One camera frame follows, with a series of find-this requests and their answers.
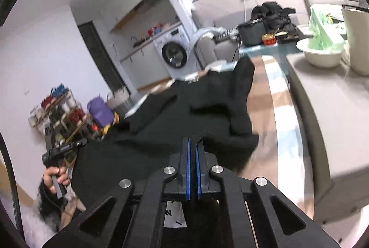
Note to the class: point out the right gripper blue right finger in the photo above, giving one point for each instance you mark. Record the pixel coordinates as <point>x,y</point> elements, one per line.
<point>206,187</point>

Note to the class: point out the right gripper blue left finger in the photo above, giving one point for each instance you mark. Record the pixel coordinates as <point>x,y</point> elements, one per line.
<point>184,170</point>

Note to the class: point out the black knit sweater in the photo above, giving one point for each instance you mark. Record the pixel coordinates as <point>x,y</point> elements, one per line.
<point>212,110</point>

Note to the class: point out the black clothes pile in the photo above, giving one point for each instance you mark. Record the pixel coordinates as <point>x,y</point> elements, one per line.
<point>275,18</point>

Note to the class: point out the person's left hand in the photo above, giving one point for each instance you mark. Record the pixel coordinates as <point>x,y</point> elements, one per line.
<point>61,175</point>

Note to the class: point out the wooden shoe rack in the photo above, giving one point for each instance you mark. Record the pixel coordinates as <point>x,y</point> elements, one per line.
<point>64,113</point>

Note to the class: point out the purple bag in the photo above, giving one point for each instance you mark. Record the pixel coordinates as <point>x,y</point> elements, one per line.
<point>100,112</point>

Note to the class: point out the plaid bed sheet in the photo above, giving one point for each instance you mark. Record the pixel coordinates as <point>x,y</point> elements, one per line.
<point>281,154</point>

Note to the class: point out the woven laundry basket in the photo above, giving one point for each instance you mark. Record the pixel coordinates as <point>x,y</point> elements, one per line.
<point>120,101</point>

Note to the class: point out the white kitchen counter cabinet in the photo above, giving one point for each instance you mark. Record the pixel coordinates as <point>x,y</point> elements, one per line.
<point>143,66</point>

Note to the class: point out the grey sofa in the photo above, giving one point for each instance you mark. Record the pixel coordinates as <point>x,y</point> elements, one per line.
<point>208,50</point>

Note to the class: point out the white washing machine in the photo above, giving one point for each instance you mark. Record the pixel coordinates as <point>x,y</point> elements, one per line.
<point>173,47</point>

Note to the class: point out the black rice cooker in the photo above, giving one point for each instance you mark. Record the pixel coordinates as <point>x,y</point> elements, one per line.
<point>251,32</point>

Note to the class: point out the red bowl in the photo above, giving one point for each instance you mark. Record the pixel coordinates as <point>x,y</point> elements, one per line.
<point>269,39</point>

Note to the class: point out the grey bedside cabinet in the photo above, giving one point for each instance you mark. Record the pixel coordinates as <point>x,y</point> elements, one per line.
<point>333,104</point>

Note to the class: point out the white basin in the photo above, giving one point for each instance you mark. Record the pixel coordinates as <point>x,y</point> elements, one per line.
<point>319,58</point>

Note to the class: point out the green tissue pack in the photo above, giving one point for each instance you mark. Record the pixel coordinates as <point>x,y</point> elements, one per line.
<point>325,35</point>

